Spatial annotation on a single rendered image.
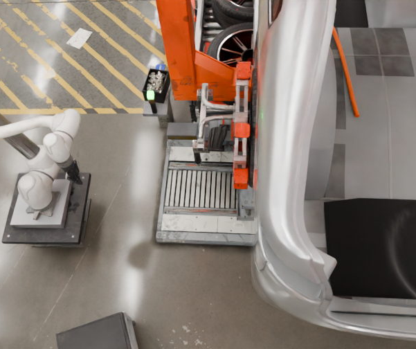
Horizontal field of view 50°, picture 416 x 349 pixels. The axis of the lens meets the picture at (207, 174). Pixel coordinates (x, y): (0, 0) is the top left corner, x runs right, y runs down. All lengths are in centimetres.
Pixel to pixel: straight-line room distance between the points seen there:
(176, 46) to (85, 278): 164
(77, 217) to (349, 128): 176
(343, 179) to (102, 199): 180
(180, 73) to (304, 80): 140
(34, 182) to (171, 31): 120
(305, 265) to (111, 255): 198
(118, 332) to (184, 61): 161
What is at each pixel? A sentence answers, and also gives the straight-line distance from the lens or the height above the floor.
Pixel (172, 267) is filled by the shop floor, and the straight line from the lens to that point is 307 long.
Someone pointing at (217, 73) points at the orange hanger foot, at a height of 76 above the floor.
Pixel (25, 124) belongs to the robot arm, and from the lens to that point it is 248.
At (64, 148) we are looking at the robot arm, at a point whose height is 107.
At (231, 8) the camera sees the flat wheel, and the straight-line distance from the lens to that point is 362.
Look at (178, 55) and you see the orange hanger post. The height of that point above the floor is 96.
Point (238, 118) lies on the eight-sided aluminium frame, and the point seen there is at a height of 112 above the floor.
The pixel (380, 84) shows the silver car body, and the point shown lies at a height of 105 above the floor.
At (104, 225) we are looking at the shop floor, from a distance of 326.
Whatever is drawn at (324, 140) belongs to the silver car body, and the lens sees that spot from 205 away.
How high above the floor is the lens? 293
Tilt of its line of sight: 62 degrees down
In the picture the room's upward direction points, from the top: 6 degrees counter-clockwise
